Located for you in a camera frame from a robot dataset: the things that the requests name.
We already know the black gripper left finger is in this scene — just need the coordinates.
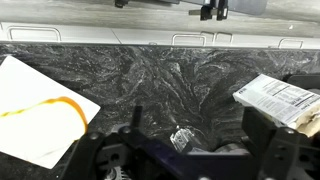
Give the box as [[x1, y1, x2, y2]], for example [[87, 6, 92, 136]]
[[60, 106, 143, 180]]

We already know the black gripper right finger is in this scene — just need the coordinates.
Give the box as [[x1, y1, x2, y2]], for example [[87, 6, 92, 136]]
[[242, 107, 320, 180]]

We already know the slice of bread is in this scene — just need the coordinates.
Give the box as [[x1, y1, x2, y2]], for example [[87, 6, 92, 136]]
[[0, 97, 87, 160]]

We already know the white square plate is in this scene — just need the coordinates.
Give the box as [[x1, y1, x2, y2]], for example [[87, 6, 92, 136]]
[[0, 56, 100, 169]]

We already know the white drawer cabinet front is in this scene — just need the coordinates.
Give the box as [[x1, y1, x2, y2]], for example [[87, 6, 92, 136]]
[[0, 22, 320, 50]]

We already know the black clamp with orange grip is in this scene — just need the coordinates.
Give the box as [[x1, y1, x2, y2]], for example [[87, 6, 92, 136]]
[[188, 0, 229, 21]]

